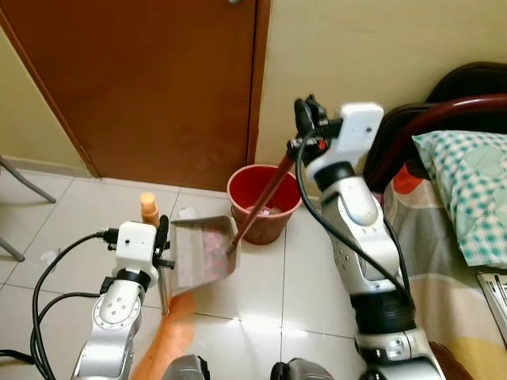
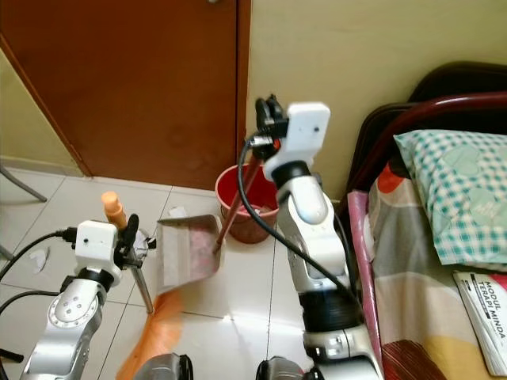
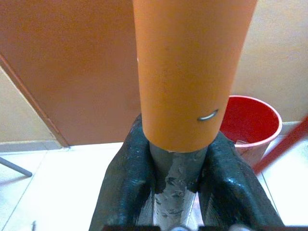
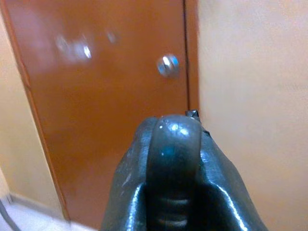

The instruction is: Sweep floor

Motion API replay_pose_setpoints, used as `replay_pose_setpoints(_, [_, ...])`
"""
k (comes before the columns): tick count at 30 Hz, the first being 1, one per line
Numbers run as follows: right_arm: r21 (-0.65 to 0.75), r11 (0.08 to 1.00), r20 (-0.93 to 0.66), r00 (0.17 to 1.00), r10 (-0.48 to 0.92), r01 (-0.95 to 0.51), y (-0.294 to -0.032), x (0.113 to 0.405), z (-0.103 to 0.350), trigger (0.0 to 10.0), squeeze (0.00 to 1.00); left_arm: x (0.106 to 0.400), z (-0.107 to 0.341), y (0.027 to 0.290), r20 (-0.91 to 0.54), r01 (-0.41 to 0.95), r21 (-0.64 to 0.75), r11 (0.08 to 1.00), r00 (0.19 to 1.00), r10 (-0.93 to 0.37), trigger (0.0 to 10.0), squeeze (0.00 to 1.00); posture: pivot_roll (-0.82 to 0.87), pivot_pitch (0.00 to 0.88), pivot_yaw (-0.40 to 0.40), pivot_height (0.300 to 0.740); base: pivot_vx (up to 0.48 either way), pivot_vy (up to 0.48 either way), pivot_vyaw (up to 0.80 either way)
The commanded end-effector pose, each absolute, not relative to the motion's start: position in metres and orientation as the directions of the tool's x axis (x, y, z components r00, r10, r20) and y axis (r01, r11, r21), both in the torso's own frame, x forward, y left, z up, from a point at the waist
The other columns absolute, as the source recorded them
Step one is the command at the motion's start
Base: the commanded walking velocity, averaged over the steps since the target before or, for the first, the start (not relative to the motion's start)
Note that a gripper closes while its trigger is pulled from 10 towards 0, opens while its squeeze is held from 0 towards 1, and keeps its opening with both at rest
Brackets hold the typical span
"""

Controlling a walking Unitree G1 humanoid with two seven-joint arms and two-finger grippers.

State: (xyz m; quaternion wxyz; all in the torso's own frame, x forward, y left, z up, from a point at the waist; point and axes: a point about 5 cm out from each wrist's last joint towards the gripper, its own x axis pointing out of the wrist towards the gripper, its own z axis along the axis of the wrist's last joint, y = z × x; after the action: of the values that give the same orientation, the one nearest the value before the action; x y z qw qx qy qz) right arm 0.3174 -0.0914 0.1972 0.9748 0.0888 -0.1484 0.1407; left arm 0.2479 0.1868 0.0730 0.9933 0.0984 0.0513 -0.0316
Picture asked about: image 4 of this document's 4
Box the silver round door knob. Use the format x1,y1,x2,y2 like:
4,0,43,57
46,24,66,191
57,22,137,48
156,54,180,77

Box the brown door frame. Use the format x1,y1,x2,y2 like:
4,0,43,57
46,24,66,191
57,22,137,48
0,0,201,221

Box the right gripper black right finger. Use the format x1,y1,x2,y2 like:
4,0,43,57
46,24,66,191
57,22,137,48
185,109,268,231

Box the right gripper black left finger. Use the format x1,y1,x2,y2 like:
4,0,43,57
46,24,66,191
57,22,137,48
100,117,157,231

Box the brown wooden door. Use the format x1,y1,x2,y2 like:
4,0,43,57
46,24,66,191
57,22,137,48
0,0,191,229

